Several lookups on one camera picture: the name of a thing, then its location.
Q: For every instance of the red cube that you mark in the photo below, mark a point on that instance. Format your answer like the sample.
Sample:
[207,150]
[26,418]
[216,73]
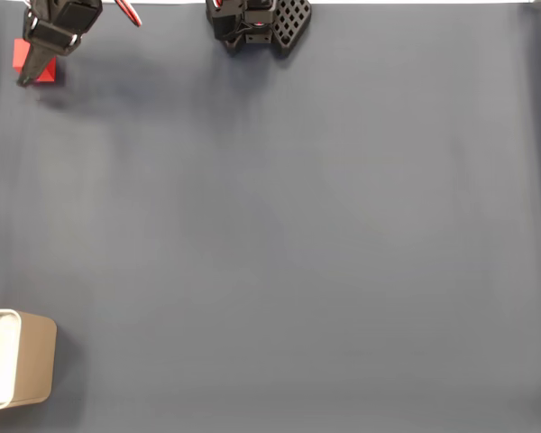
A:
[20,54]

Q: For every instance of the beige box with white rim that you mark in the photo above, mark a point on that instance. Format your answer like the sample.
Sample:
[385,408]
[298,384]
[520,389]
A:
[36,361]

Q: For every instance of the dark blue table mat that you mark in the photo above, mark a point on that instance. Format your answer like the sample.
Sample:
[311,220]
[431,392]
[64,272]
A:
[297,270]

